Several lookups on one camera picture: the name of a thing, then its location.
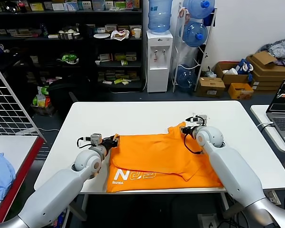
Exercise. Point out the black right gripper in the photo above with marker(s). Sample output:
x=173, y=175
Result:
x=188, y=131

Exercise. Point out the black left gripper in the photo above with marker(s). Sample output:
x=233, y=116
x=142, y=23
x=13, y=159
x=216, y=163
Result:
x=109, y=143

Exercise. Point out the orange t-shirt with white print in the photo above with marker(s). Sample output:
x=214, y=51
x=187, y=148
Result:
x=152, y=156

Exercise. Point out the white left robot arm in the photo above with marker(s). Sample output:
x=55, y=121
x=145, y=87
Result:
x=54, y=190

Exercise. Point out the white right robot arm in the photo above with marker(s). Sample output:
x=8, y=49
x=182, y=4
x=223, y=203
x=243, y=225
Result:
x=232, y=171

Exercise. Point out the pile of grey clothes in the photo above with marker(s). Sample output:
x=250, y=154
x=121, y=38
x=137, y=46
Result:
x=280, y=50

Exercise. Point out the closed labelled cardboard box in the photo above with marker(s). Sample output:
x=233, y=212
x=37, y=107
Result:
x=210, y=86

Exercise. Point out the blue water jug without cap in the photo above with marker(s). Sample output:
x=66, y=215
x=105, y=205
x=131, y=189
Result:
x=186, y=77

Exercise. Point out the white water dispenser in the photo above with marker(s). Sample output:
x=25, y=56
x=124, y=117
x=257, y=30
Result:
x=158, y=76

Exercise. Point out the black office chair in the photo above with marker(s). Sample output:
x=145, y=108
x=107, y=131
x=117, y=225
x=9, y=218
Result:
x=66, y=92

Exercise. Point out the yellow printed cardboard box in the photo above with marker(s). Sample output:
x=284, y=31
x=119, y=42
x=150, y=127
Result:
x=241, y=91

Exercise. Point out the open cardboard box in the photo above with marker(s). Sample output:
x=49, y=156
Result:
x=232, y=78

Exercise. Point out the basket of colourful snack packs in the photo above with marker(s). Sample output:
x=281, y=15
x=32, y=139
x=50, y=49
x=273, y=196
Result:
x=41, y=102

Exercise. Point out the blue and white bag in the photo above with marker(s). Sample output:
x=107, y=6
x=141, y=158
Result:
x=243, y=67

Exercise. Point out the white floor power strip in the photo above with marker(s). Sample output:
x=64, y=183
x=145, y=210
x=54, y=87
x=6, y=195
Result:
x=207, y=221

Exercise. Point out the bowl of green vegetables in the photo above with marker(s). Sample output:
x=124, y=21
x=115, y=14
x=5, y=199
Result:
x=69, y=58

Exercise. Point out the black shelving unit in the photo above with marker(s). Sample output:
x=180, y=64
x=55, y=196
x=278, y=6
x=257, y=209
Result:
x=90, y=47

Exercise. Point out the blue water jug lying level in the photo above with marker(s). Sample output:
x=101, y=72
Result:
x=193, y=33

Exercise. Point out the red-edged side table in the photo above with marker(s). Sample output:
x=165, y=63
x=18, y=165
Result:
x=21, y=164

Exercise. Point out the grey open laptop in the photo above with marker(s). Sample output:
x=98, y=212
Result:
x=282, y=118

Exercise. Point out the plastic bag with food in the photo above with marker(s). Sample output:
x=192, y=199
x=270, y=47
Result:
x=120, y=35

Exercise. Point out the white round plate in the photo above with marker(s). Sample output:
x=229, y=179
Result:
x=101, y=36

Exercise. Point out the white paper cup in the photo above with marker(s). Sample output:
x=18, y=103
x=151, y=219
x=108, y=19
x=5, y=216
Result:
x=137, y=33

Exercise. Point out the grey floor socket strip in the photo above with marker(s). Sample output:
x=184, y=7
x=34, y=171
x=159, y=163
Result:
x=274, y=197

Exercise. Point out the upright blue water jug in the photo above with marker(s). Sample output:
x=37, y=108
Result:
x=159, y=16

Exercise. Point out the metal bowl with white buns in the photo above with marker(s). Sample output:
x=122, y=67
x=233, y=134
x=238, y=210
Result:
x=67, y=34

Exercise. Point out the light blue folded cloth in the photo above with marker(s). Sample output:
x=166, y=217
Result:
x=0, y=175

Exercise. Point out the blue water jug lying tilted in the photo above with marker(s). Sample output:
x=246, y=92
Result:
x=197, y=8

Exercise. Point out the cola bottle with red label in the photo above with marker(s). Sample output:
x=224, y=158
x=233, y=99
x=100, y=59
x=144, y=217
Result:
x=23, y=6

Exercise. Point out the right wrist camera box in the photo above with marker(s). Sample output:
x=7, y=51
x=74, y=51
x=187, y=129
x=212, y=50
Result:
x=199, y=119

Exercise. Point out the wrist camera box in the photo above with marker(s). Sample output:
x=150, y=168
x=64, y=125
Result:
x=96, y=139
x=199, y=119

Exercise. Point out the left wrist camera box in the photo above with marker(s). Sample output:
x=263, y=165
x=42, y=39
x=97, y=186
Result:
x=96, y=139

